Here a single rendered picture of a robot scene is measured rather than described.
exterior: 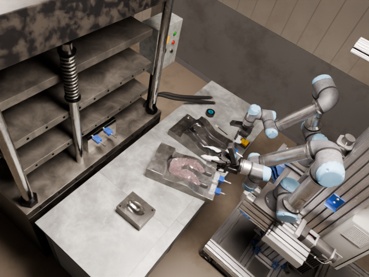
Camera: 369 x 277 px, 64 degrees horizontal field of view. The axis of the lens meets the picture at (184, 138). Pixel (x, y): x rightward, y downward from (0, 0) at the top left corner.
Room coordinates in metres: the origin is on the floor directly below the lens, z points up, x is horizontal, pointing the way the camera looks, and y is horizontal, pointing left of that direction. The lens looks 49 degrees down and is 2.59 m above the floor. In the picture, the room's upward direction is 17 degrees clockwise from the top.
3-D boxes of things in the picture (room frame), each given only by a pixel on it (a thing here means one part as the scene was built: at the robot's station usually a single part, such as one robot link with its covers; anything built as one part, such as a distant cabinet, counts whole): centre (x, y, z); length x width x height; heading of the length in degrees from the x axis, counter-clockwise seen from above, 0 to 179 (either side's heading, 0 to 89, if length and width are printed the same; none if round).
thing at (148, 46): (2.06, 0.42, 0.74); 0.30 x 0.22 x 1.47; 157
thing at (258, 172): (0.95, -0.42, 1.43); 0.11 x 0.08 x 0.09; 89
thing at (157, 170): (1.22, -0.08, 0.86); 0.50 x 0.26 x 0.11; 84
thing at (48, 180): (1.39, 0.90, 0.76); 1.30 x 0.84 x 0.06; 157
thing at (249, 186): (0.97, -0.41, 1.34); 0.11 x 0.08 x 0.11; 179
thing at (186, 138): (1.59, -0.14, 0.87); 0.50 x 0.26 x 0.14; 67
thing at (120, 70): (1.41, 0.95, 1.27); 1.10 x 0.74 x 0.05; 157
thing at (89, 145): (1.40, 0.81, 0.87); 0.50 x 0.27 x 0.17; 67
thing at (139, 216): (0.84, 0.16, 0.84); 0.20 x 0.15 x 0.07; 67
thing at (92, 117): (1.41, 0.95, 1.02); 1.10 x 0.74 x 0.05; 157
